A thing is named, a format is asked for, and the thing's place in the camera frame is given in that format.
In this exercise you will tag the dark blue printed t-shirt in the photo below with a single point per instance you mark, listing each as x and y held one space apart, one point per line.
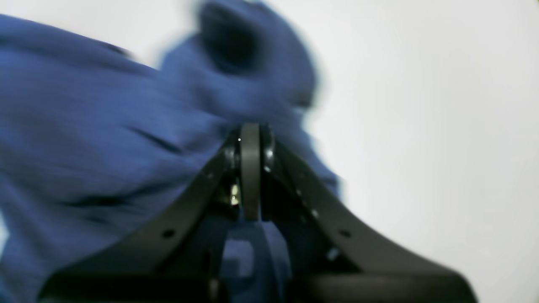
94 144

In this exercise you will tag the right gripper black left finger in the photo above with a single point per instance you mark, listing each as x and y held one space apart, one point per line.
173 258

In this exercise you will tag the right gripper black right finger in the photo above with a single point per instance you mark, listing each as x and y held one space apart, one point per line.
334 256

